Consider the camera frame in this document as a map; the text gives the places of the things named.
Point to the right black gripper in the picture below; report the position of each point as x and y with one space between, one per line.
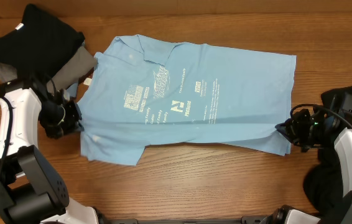
290 129

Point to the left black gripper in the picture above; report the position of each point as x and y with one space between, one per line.
73 126

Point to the light blue printed t-shirt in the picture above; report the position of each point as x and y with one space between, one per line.
147 92

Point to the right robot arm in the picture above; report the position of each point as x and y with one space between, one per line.
337 134

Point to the folded blue shirt under stack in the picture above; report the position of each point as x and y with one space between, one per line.
73 90

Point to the folded grey shirt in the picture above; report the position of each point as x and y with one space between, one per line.
70 68

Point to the black garment at right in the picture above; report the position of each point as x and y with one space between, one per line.
323 184

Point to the folded black shirt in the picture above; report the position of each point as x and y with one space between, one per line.
41 28

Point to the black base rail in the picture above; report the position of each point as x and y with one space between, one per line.
243 220

